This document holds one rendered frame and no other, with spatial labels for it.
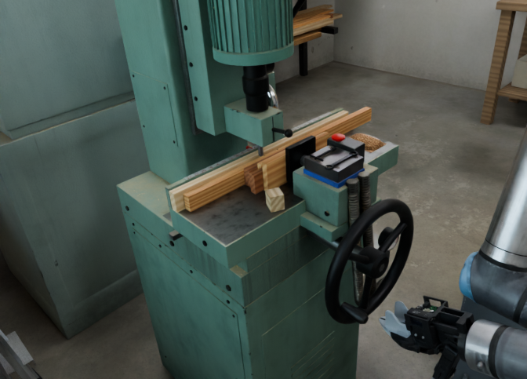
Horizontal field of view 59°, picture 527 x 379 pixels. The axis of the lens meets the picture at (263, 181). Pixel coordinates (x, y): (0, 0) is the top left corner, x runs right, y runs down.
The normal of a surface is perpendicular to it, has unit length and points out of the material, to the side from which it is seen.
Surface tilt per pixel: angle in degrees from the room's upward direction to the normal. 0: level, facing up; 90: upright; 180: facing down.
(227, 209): 0
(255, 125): 90
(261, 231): 90
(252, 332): 90
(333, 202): 90
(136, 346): 0
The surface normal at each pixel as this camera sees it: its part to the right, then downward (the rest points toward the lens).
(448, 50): -0.70, 0.40
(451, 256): -0.06, -0.86
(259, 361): 0.67, 0.34
